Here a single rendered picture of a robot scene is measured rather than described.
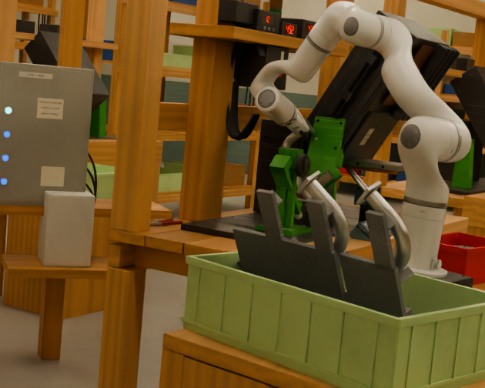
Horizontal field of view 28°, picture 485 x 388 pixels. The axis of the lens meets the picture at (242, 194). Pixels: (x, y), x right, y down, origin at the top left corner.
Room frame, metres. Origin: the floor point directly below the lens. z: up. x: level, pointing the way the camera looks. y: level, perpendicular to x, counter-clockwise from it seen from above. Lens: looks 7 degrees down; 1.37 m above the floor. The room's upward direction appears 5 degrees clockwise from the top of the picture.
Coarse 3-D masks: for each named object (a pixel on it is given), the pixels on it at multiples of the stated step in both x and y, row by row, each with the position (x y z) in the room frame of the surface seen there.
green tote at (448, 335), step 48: (192, 288) 2.18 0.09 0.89; (240, 288) 2.07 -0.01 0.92; (288, 288) 1.96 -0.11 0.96; (432, 288) 2.19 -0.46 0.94; (240, 336) 2.06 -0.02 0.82; (288, 336) 1.96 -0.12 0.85; (336, 336) 1.87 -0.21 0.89; (384, 336) 1.78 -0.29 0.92; (432, 336) 1.84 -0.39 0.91; (480, 336) 1.96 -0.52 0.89; (336, 384) 1.86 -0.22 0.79; (384, 384) 1.78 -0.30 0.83; (432, 384) 1.85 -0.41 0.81
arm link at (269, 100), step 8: (264, 88) 3.07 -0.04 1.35; (272, 88) 3.06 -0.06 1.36; (256, 96) 3.07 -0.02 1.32; (264, 96) 3.06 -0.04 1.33; (272, 96) 3.05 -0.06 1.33; (280, 96) 3.05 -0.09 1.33; (256, 104) 3.07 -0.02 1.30; (264, 104) 3.05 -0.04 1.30; (272, 104) 3.04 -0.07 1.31; (280, 104) 3.05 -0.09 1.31; (288, 104) 3.11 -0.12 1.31; (264, 112) 3.07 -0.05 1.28; (272, 112) 3.06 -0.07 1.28; (280, 112) 3.08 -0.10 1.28; (288, 112) 3.11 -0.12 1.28; (280, 120) 3.12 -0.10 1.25; (288, 120) 3.14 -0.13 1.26
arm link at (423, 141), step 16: (416, 128) 2.55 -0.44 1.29; (432, 128) 2.54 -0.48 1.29; (448, 128) 2.59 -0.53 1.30; (400, 144) 2.58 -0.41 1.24; (416, 144) 2.54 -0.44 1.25; (432, 144) 2.53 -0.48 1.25; (448, 144) 2.58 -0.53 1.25; (416, 160) 2.56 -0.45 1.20; (432, 160) 2.54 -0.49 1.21; (416, 176) 2.59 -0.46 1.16; (432, 176) 2.57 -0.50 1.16; (416, 192) 2.59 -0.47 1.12; (432, 192) 2.58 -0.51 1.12; (448, 192) 2.61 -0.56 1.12
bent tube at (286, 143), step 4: (308, 124) 3.31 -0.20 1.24; (312, 128) 3.32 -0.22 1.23; (292, 132) 3.33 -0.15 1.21; (288, 136) 3.33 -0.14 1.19; (292, 136) 3.32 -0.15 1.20; (296, 136) 3.32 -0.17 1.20; (300, 136) 3.33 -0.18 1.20; (288, 140) 3.32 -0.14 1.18; (292, 140) 3.32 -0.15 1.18; (284, 144) 3.33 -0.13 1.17; (288, 144) 3.32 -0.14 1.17; (292, 144) 3.33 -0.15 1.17; (296, 180) 3.26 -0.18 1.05; (300, 180) 3.26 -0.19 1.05; (300, 184) 3.25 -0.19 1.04; (304, 192) 3.24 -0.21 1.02; (308, 192) 3.23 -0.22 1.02; (304, 196) 3.23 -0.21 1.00; (308, 196) 3.22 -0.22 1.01; (312, 196) 3.22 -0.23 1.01
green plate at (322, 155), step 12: (324, 120) 3.34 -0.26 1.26; (336, 120) 3.32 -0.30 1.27; (312, 132) 3.35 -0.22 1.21; (324, 132) 3.33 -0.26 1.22; (336, 132) 3.31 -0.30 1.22; (312, 144) 3.33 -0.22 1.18; (324, 144) 3.31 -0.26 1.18; (336, 144) 3.29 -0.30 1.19; (312, 156) 3.32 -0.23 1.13; (324, 156) 3.30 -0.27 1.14; (336, 156) 3.28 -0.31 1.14; (312, 168) 3.31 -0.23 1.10; (324, 168) 3.29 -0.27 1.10
